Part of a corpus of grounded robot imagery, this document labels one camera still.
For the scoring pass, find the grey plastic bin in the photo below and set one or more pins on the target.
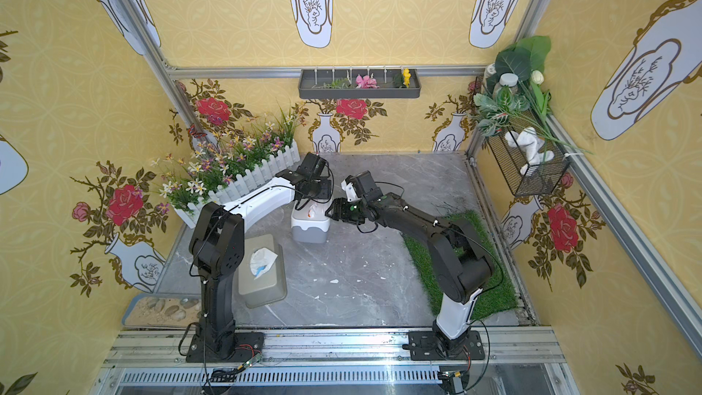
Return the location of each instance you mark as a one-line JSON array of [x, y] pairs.
[[313, 234]]

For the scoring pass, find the tray of sand and stones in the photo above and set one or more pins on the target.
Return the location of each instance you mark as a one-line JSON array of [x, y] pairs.
[[156, 311]]

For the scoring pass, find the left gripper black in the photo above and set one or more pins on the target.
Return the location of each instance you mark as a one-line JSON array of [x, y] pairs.
[[316, 191]]

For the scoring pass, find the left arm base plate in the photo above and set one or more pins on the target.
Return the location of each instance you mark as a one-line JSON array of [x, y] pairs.
[[234, 347]]

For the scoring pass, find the black wire wall basket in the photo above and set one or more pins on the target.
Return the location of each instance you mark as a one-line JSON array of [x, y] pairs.
[[510, 160]]

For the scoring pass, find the green leafy artificial plant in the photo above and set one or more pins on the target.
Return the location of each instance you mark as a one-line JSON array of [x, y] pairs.
[[514, 94]]

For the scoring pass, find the yellow figure on shelf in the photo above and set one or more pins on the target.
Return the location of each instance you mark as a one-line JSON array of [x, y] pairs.
[[406, 78]]

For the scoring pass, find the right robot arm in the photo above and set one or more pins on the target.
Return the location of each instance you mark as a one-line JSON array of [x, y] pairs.
[[461, 265]]

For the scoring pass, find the blue tissue paper pack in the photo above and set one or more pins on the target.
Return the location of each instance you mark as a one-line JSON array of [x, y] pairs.
[[262, 261]]

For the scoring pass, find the white picket fence flower planter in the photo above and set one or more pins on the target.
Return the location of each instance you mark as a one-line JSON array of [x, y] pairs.
[[234, 165]]

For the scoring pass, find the white tissue box lid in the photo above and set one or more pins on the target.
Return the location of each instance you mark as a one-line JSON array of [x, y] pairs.
[[300, 217]]

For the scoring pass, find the white cloth in basket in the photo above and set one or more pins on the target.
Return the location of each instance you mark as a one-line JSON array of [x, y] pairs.
[[532, 147]]

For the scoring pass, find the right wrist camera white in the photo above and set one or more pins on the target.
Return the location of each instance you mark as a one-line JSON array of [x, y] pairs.
[[350, 191]]

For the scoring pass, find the pink flower on shelf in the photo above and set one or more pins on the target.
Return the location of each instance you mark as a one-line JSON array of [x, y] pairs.
[[366, 82]]

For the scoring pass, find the grey wall shelf tray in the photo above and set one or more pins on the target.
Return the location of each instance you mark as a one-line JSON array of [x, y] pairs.
[[340, 84]]

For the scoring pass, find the beige tissue box lid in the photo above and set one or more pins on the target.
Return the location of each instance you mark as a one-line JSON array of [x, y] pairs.
[[262, 278]]

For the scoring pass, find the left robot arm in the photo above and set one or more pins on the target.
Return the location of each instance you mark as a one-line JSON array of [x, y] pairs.
[[218, 249]]

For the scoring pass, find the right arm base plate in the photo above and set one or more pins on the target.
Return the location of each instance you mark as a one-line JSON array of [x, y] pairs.
[[431, 346]]

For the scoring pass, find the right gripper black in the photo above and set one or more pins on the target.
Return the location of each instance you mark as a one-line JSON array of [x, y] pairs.
[[340, 209]]

